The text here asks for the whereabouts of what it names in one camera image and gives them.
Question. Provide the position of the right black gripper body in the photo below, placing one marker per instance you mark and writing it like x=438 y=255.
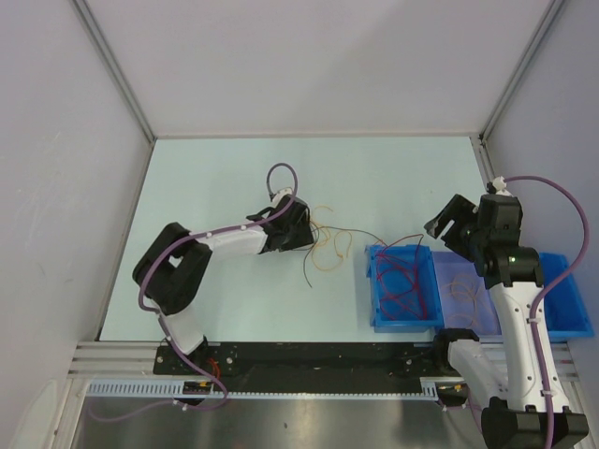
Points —
x=462 y=237

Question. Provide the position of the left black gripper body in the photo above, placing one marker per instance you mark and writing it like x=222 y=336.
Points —
x=297 y=236

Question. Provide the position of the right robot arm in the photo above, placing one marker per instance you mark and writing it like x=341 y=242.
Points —
x=525 y=407

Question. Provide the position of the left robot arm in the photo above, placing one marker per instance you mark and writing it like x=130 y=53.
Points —
x=169 y=274

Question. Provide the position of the purple plastic tray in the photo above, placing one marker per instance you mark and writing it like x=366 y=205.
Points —
x=464 y=298

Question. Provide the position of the blue plastic bin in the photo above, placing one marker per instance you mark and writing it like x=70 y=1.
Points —
x=566 y=316
x=404 y=291

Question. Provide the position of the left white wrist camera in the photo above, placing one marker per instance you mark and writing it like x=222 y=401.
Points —
x=288 y=191

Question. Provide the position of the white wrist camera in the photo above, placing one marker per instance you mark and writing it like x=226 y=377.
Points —
x=288 y=191
x=497 y=186

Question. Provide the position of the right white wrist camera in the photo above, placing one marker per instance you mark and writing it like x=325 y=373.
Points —
x=497 y=186

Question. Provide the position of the slotted cable duct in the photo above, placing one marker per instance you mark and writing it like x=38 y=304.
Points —
x=196 y=389

